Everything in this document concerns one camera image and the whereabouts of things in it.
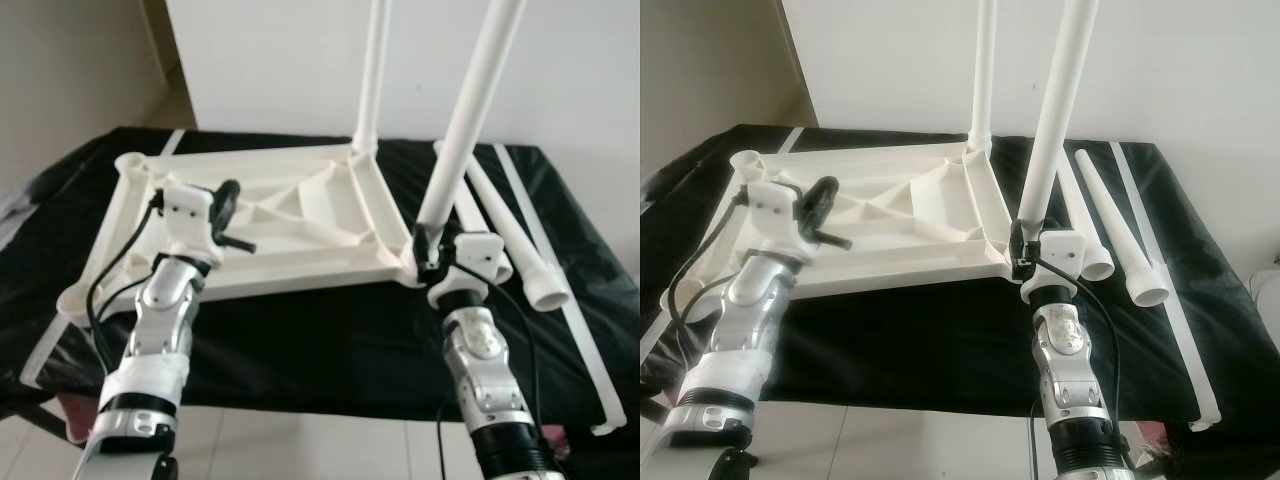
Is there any white tapered table leg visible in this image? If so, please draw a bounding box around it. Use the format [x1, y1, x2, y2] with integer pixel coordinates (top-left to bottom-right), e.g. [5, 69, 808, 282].
[465, 158, 572, 312]
[1075, 152, 1172, 307]
[435, 140, 515, 285]
[968, 0, 999, 157]
[1058, 155, 1117, 282]
[415, 0, 529, 237]
[353, 0, 394, 157]
[1018, 0, 1100, 227]

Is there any black table cloth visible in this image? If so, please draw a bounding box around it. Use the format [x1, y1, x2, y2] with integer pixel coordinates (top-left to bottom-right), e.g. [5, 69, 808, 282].
[640, 123, 1280, 471]
[0, 125, 641, 426]

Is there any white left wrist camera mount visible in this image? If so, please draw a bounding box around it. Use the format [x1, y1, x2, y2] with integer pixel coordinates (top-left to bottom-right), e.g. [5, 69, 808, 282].
[750, 179, 812, 264]
[160, 183, 224, 267]

